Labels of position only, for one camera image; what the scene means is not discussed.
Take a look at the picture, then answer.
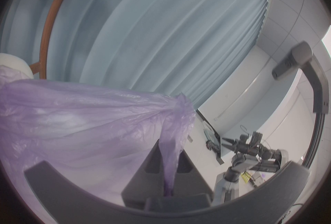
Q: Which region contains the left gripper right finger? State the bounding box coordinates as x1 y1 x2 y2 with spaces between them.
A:
172 149 214 201

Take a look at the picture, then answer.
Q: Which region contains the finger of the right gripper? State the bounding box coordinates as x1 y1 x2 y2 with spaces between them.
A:
222 137 236 148

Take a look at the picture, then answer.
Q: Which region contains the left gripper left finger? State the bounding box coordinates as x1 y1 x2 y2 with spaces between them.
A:
121 140 167 209

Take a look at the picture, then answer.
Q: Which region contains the purple plastic bag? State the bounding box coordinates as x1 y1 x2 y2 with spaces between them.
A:
0 65 196 208

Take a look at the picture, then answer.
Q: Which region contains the crumpled black plastic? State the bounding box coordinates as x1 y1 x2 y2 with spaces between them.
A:
206 140 220 152

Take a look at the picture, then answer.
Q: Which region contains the pale blue curtain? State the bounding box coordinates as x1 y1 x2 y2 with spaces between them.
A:
0 0 270 112

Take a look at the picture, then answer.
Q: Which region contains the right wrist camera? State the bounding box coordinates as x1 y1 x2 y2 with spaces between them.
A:
249 132 263 146

